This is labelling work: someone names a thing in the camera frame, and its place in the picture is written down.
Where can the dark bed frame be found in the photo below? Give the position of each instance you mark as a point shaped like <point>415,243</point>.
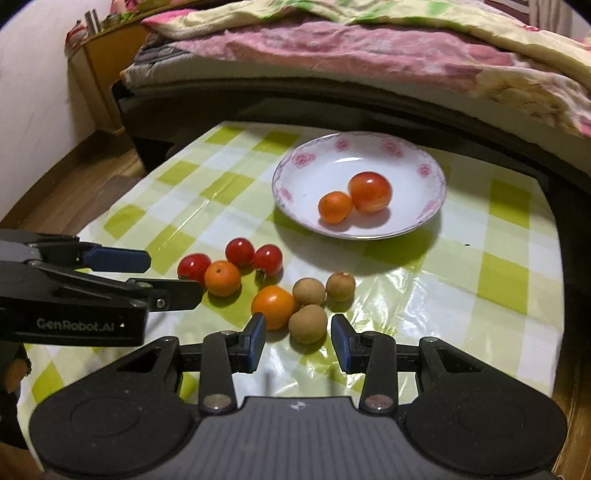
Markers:
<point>162,119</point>

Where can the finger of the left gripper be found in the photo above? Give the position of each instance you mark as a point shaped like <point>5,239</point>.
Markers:
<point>156,294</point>
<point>79,255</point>

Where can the cream floral quilt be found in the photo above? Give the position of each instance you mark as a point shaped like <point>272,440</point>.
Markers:
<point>566,55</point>

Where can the mandarin orange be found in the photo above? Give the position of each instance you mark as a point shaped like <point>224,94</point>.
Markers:
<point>222,279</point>
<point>276,304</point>
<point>335,207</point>

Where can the longan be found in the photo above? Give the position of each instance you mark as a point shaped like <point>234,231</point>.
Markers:
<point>340,287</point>
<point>307,291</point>
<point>309,324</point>

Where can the large red-orange tomato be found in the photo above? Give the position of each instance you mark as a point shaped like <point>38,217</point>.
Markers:
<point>370,192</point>

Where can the longan front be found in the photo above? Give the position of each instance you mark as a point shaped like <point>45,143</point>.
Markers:
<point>309,324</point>

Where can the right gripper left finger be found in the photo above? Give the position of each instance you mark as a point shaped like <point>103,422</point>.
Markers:
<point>223,354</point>

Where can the pink floral bed sheet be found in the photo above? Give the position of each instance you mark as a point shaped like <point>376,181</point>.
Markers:
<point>396,55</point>

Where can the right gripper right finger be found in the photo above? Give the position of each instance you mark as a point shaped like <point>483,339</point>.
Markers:
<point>372,354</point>

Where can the cherry tomato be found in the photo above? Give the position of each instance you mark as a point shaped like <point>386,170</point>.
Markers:
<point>268,259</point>
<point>193,267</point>
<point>240,252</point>

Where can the wooden bedside cabinet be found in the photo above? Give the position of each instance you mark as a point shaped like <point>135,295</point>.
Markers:
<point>99,58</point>

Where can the white floral plate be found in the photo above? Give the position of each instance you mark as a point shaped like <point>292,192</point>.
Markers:
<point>326,164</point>

